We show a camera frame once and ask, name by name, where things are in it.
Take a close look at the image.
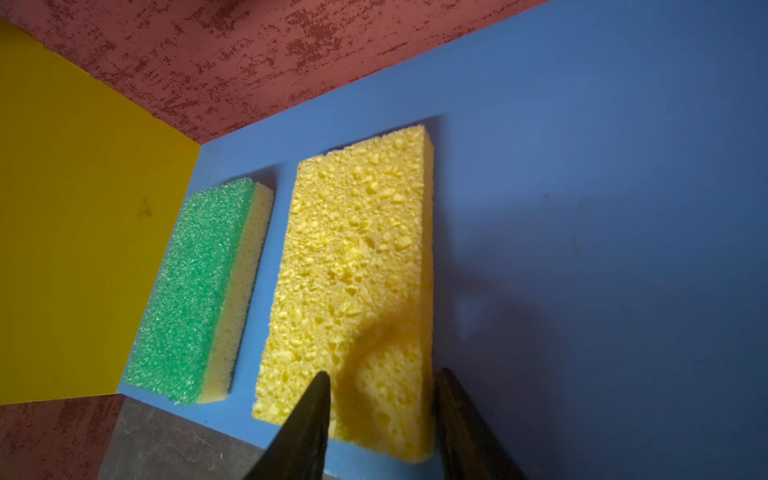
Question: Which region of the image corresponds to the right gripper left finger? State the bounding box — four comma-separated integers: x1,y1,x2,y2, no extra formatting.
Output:
245,371,331,480

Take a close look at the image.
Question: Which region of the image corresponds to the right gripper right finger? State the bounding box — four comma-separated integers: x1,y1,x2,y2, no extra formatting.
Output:
435,368,527,480

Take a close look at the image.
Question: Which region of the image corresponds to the bright green sponge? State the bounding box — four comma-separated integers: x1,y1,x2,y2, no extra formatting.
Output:
123,177,275,405

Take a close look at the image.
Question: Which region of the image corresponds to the yellow sponge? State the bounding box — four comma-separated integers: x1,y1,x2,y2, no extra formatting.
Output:
252,124,435,463

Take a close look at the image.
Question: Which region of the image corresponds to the yellow shelf with coloured boards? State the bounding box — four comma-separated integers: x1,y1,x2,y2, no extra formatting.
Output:
1,1,767,479

